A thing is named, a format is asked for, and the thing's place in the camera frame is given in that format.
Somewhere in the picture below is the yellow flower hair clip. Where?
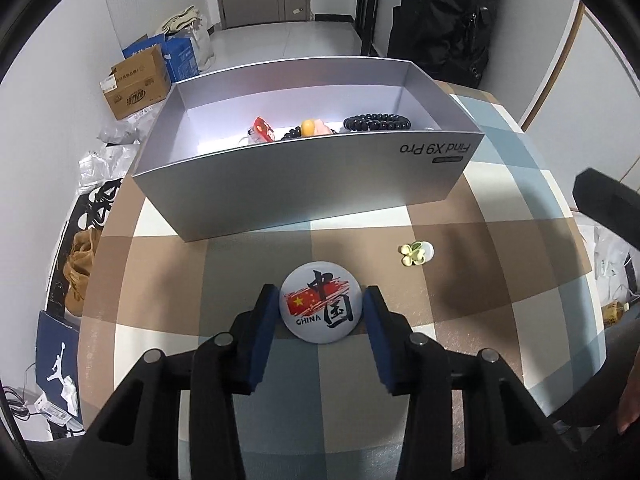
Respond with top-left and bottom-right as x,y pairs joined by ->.
397,241 -> 435,267

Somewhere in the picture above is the white plastic bag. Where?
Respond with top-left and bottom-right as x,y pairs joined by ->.
592,225 -> 636,281

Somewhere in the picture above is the white wardrobe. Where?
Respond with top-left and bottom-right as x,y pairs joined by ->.
520,0 -> 640,186

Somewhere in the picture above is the tan suede boot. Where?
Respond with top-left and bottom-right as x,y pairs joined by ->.
72,227 -> 103,271
62,260 -> 97,317

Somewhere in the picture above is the yellow drink bottle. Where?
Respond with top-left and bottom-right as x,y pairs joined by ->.
602,302 -> 627,327

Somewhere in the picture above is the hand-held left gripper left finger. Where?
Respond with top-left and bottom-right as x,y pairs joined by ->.
65,284 -> 281,480

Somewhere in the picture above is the black and white sneaker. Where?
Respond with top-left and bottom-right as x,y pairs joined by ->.
90,180 -> 123,207
70,200 -> 113,233

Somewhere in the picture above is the cream cloth bag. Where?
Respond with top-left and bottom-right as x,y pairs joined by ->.
160,6 -> 216,73

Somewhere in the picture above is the brown cardboard box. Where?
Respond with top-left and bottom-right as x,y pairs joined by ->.
102,44 -> 172,121

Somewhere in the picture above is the grey cardboard box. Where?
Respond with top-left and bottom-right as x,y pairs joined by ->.
131,57 -> 487,243

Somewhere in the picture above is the blue cardboard box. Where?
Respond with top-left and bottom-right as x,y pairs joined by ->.
122,32 -> 198,83

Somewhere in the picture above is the black backpack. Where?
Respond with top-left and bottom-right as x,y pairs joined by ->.
387,0 -> 502,88

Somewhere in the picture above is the navy shopping bag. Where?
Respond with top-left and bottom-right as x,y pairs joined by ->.
35,310 -> 83,426

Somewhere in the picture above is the silver plastic bag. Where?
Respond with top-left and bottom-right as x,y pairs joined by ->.
77,144 -> 141,188

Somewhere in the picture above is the round white flag badge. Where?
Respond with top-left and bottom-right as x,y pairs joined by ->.
278,263 -> 360,343

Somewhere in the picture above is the black spiral hair tie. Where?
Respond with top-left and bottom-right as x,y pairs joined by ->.
344,115 -> 412,134

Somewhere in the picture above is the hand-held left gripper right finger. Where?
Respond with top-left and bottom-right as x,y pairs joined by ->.
362,286 -> 571,480

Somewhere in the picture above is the checkered tablecloth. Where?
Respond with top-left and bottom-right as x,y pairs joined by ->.
77,80 -> 608,441

